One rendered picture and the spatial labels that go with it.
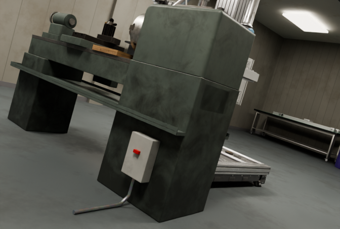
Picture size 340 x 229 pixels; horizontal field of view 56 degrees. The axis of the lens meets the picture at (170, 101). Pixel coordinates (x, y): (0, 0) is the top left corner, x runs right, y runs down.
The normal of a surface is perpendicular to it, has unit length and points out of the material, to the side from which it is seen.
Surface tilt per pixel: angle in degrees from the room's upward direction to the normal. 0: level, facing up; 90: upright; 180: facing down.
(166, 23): 90
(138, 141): 90
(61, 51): 90
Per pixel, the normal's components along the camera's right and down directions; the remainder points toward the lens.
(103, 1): 0.65, 0.23
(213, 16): -0.61, -0.13
